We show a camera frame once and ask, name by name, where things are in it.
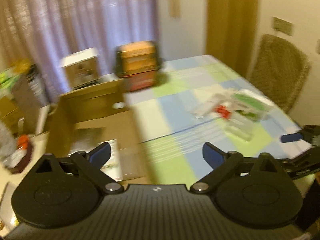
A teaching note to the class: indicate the green snack bag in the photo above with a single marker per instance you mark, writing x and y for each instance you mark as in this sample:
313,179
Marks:
8,79

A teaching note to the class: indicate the orange black food container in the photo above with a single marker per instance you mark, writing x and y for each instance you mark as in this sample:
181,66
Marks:
138,64

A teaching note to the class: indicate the purple sheer curtain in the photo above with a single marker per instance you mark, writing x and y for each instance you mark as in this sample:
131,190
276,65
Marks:
46,31

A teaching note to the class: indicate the green white medicine box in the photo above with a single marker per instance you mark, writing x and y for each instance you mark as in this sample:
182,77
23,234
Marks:
251,105

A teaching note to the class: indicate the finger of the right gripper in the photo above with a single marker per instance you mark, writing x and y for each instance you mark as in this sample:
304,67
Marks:
291,137

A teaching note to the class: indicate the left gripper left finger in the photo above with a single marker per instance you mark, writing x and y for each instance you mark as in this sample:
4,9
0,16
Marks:
90,164

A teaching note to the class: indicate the wall light switch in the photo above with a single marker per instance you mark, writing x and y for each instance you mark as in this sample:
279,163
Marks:
282,26

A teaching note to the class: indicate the wicker chair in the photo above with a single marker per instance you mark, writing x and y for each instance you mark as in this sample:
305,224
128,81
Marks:
280,71

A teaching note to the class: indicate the red snack packet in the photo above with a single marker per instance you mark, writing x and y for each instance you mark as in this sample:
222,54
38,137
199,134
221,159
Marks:
223,111

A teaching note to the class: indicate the brown cardboard box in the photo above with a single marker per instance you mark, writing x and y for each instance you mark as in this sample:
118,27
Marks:
97,114

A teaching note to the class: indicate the white product box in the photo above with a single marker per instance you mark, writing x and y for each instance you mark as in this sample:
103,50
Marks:
81,68

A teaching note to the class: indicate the clear plastic case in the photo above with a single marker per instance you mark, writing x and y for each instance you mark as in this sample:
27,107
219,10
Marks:
245,132

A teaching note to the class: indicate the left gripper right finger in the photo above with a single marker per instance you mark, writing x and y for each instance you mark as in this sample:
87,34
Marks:
224,165

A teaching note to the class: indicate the checkered tablecloth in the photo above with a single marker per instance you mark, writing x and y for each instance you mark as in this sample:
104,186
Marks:
172,137

